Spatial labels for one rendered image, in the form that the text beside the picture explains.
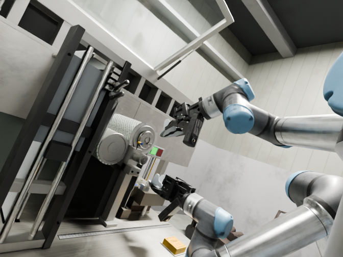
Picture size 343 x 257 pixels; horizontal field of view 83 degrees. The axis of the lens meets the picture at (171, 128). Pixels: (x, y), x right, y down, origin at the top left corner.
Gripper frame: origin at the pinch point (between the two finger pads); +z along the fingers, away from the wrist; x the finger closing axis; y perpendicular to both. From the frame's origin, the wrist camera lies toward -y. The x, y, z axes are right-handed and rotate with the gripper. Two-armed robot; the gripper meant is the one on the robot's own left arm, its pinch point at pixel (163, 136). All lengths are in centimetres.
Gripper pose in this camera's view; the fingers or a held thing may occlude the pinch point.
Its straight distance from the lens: 74.9
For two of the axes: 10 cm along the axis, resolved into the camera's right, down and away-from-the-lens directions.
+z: -7.9, 4.0, 4.7
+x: -6.1, -4.4, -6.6
